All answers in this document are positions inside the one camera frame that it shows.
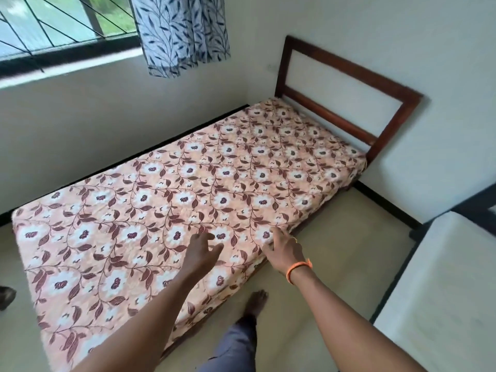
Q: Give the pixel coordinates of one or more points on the person's right forearm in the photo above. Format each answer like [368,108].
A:
[348,329]

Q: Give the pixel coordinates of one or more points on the person's dark trousers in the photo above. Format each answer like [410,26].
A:
[232,348]

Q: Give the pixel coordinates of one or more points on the white leaf print curtain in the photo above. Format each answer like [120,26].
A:
[182,34]

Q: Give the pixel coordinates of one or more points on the peach floral sheet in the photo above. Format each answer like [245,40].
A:
[155,189]

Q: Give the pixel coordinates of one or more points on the black framed window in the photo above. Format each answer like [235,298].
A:
[58,54]

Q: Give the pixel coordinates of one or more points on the person's bare foot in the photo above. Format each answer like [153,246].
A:
[255,302]

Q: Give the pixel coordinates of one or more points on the person's right hand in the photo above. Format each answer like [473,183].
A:
[284,253]

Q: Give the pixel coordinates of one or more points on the person's left hand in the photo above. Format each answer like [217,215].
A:
[199,259]

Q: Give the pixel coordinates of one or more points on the orange wrist band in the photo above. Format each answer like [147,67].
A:
[296,267]

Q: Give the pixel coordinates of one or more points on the person's left forearm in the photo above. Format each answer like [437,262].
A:
[135,333]

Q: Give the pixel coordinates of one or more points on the black framed white furniture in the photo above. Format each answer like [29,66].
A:
[445,286]

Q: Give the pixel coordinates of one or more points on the black bed frame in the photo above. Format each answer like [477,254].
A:
[310,220]

